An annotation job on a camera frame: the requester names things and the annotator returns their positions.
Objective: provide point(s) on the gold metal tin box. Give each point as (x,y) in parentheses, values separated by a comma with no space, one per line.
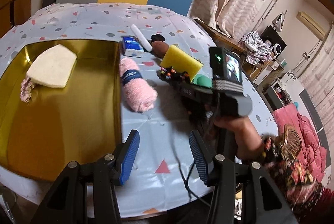
(80,122)

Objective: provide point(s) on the patterned white tablecloth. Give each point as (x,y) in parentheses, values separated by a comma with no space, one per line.
(164,158)

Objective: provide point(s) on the green silicone puff holder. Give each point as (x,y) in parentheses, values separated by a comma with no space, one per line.
(202,80)

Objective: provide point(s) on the pink satin scrunchie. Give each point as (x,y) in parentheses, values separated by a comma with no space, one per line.
(27,86)

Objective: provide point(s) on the black scrunchie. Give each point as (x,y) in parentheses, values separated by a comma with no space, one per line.
(157,37)

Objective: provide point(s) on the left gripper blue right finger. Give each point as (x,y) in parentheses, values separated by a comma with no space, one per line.
(203,157)

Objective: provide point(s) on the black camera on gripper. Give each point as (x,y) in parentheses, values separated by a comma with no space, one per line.
(226,71)

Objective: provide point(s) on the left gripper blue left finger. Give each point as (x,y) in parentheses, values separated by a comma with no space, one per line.
(127,156)

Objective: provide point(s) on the wooden side table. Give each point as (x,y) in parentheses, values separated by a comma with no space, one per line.
(263,74)

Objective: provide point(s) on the crumpled clothes pile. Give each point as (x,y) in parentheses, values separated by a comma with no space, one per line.
(256,50)

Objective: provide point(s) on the pink quilted blanket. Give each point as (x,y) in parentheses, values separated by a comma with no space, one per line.
(311,154)

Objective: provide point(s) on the white foam sponge bar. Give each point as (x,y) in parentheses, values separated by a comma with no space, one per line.
(143,41)

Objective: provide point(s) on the wall air conditioner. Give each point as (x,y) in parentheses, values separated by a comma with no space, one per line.
(311,24)

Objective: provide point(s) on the brown makeup sponge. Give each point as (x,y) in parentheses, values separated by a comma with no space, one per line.
(159,48)

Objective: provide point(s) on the yellow sponge block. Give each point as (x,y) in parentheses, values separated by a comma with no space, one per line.
(180,61)

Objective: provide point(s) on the pink towel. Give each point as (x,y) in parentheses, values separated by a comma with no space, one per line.
(140,96)

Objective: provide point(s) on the blue tissue pack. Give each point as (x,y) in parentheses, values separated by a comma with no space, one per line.
(131,47)

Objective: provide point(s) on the cream knit cloth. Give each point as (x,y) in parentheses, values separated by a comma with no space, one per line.
(53,67)

